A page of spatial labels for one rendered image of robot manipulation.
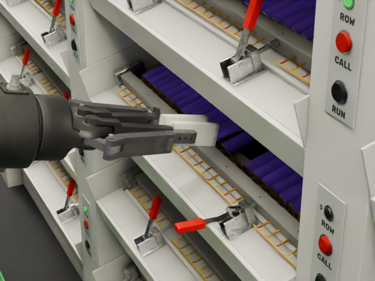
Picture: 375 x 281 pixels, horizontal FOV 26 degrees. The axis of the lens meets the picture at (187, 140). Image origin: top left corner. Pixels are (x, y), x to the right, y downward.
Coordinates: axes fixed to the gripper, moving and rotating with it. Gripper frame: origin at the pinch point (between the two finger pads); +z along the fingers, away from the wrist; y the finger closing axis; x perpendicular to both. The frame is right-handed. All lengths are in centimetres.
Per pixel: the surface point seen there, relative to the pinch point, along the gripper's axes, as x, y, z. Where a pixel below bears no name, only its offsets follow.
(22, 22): 8, 74, 2
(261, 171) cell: 2.5, -6.8, 7.6
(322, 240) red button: -2.7, -31.8, -3.4
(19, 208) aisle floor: 60, 92, 15
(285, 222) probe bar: 3.8, -17.3, 4.4
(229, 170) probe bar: 3.7, -4.1, 4.7
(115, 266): 41, 33, 12
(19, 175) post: 57, 104, 18
